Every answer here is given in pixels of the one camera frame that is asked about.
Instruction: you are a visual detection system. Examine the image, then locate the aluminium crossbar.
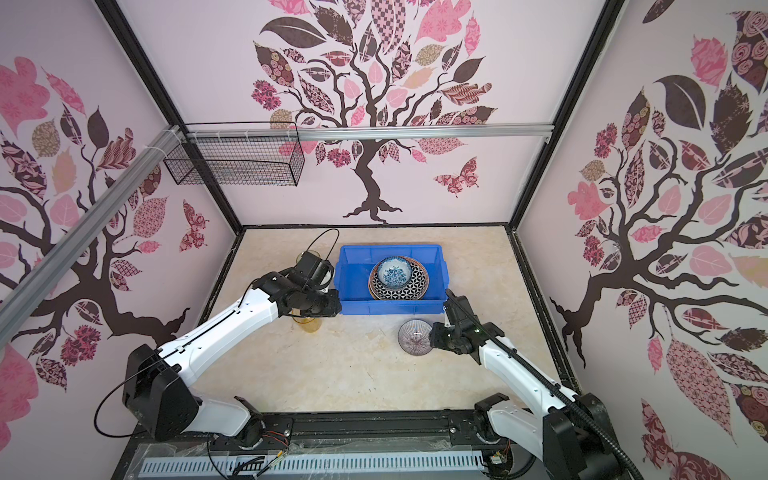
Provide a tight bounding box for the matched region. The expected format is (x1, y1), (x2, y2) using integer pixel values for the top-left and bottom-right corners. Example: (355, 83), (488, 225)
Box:
(186, 122), (554, 141)
(1, 125), (184, 345)

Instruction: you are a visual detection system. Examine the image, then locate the white slotted cable duct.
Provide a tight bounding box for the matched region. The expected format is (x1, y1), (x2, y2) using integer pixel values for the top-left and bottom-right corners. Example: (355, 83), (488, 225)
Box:
(134, 451), (485, 479)

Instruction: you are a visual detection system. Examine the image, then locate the blue floral bowl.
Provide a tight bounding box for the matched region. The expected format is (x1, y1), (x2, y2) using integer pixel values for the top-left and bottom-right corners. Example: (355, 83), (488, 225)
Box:
(376, 256), (413, 290)

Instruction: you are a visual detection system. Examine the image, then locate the black geometric orange-rimmed plate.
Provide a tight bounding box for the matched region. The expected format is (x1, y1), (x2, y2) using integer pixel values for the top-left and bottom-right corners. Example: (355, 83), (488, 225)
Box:
(368, 257), (429, 301)

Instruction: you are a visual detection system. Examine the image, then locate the aluminium back crossbar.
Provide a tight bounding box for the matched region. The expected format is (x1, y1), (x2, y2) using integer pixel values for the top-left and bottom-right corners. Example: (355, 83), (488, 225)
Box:
(186, 122), (554, 141)

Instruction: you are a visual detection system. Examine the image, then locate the yellow translucent plastic cup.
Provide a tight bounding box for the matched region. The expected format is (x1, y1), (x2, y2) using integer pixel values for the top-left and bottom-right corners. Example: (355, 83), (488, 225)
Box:
(293, 317), (322, 333)

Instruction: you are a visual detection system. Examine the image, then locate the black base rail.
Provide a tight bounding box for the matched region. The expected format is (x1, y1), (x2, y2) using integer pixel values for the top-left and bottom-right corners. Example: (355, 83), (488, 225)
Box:
(113, 394), (551, 479)

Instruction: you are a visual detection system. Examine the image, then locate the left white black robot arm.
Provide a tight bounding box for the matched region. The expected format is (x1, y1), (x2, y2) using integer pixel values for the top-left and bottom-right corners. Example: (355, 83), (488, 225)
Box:
(117, 251), (342, 449)

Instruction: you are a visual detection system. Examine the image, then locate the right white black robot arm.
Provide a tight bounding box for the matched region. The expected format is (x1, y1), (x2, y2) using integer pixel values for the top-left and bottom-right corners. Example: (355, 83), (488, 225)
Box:
(429, 289), (643, 479)

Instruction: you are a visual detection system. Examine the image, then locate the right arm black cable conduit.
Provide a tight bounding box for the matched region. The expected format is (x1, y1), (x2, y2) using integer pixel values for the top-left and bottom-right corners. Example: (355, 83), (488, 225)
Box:
(446, 290), (646, 480)

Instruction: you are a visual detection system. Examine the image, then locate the blue plastic bin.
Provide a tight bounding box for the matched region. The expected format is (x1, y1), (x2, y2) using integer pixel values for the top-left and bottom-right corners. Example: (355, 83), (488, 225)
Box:
(334, 244), (450, 315)

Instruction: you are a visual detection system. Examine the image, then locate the purple striped bowl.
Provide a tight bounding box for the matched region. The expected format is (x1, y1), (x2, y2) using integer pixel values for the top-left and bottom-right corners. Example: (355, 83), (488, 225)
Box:
(398, 319), (433, 356)

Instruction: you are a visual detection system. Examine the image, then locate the black wire mesh basket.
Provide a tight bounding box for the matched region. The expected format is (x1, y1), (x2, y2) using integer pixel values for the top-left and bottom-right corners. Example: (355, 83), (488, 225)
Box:
(164, 120), (305, 187)

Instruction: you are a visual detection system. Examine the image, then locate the aluminium left crossbar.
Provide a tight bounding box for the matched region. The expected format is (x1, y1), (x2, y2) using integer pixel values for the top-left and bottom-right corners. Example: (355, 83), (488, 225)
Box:
(1, 125), (184, 345)

